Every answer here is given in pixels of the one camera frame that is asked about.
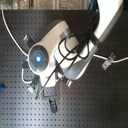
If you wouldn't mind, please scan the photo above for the grey cable clip lower left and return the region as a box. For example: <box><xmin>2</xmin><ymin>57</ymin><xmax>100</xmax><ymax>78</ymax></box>
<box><xmin>21</xmin><ymin>60</ymin><xmax>29</xmax><ymax>69</ymax></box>

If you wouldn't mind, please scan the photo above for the grey cable clip right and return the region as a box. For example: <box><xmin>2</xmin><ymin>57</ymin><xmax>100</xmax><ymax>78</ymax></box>
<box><xmin>102</xmin><ymin>52</ymin><xmax>116</xmax><ymax>70</ymax></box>

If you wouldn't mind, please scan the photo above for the white cable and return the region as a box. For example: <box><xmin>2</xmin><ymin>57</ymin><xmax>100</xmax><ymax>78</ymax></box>
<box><xmin>0</xmin><ymin>8</ymin><xmax>128</xmax><ymax>84</ymax></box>

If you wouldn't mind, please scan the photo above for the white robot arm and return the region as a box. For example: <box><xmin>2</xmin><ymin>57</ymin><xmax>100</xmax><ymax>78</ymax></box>
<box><xmin>28</xmin><ymin>0</ymin><xmax>123</xmax><ymax>99</ymax></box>

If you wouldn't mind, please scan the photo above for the grey cable clip upper left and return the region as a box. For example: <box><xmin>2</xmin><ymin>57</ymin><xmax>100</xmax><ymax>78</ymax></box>
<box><xmin>23</xmin><ymin>34</ymin><xmax>32</xmax><ymax>46</ymax></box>

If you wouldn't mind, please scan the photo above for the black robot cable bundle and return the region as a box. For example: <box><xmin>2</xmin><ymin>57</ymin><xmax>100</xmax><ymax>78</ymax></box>
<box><xmin>34</xmin><ymin>6</ymin><xmax>101</xmax><ymax>99</ymax></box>

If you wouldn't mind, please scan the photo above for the grey cable clip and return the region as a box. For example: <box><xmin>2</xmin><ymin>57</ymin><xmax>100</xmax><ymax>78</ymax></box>
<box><xmin>62</xmin><ymin>77</ymin><xmax>73</xmax><ymax>87</ymax></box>
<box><xmin>21</xmin><ymin>60</ymin><xmax>29</xmax><ymax>69</ymax></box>
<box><xmin>23</xmin><ymin>34</ymin><xmax>32</xmax><ymax>46</ymax></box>
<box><xmin>102</xmin><ymin>52</ymin><xmax>116</xmax><ymax>70</ymax></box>

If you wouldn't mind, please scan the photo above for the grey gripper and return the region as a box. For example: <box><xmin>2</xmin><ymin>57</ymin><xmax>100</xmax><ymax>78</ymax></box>
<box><xmin>28</xmin><ymin>76</ymin><xmax>60</xmax><ymax>112</ymax></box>

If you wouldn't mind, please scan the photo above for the grey cable clip middle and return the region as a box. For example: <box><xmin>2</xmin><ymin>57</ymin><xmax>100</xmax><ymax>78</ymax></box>
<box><xmin>62</xmin><ymin>77</ymin><xmax>73</xmax><ymax>87</ymax></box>

